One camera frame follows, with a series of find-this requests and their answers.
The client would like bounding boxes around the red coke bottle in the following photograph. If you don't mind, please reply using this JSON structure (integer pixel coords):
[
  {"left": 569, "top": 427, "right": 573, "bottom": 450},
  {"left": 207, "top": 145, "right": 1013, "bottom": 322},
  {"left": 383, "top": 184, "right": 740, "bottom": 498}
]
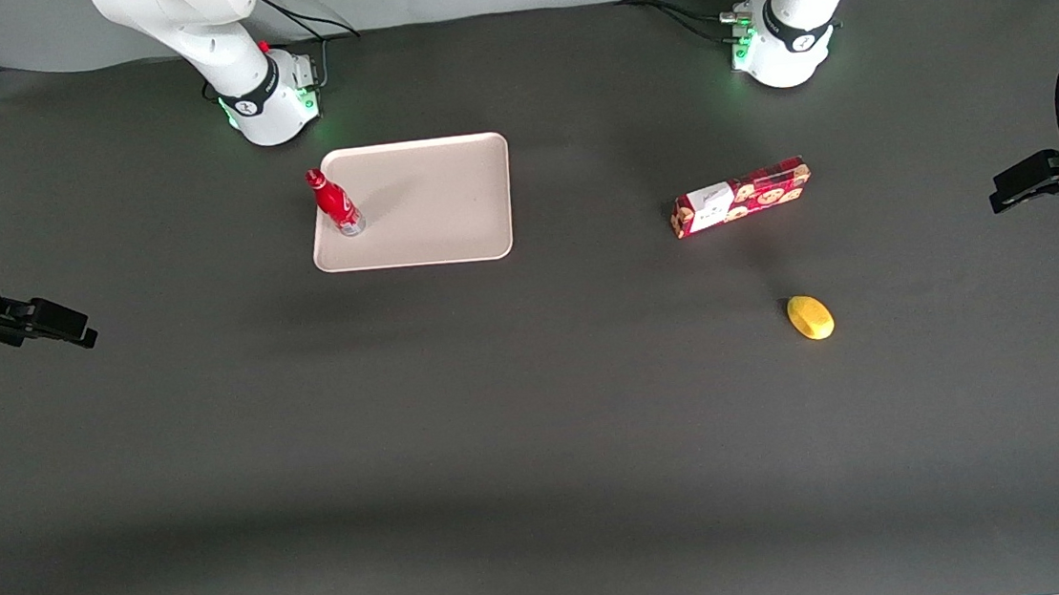
[{"left": 304, "top": 163, "right": 369, "bottom": 241}]

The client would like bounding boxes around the beige rectangular plastic tray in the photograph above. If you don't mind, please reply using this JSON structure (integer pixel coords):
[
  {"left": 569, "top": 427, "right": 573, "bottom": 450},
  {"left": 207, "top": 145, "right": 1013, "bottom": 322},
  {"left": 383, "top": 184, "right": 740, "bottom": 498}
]
[{"left": 303, "top": 131, "right": 519, "bottom": 276}]

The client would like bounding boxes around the yellow lemon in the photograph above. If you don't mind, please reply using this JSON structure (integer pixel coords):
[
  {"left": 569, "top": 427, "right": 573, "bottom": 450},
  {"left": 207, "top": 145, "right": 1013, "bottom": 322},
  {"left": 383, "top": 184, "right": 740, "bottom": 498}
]
[{"left": 786, "top": 292, "right": 837, "bottom": 344}]

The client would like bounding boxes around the red tartan cookie box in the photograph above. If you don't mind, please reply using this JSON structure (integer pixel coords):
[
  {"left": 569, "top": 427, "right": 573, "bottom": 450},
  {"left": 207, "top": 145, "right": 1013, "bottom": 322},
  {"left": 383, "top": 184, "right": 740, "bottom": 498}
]
[{"left": 667, "top": 154, "right": 816, "bottom": 241}]

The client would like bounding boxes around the dark grey table mat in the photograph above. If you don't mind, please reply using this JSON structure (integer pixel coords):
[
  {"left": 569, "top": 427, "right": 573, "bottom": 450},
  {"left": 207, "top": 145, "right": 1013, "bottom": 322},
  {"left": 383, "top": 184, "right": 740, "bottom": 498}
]
[{"left": 0, "top": 0, "right": 1059, "bottom": 595}]

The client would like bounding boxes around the black right arm base cable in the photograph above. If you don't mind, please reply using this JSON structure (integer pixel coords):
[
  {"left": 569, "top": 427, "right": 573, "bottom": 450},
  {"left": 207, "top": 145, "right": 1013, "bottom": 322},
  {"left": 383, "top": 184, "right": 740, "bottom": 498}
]
[{"left": 252, "top": 0, "right": 367, "bottom": 97}]

